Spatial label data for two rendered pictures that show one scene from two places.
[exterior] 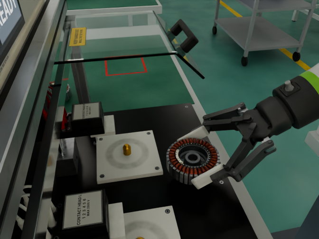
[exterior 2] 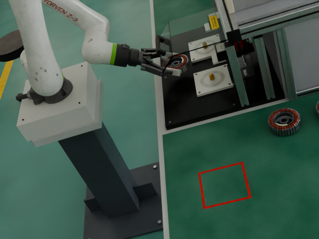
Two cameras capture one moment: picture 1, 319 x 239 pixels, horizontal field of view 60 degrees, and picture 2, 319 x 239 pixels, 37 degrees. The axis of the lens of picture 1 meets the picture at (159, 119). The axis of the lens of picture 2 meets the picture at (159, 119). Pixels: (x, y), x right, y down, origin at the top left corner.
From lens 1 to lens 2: 2.18 m
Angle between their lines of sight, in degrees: 100
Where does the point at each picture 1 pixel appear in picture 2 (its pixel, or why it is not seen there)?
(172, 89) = (176, 149)
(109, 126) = (213, 56)
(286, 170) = not seen: outside the picture
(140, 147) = (204, 83)
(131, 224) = (209, 52)
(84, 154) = not seen: hidden behind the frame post
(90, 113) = (220, 46)
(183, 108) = (172, 119)
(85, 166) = not seen: hidden behind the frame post
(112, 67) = (238, 178)
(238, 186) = (157, 83)
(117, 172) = (216, 68)
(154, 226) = (199, 53)
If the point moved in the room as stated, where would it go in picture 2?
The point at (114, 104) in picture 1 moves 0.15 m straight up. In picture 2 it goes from (228, 125) to (219, 96)
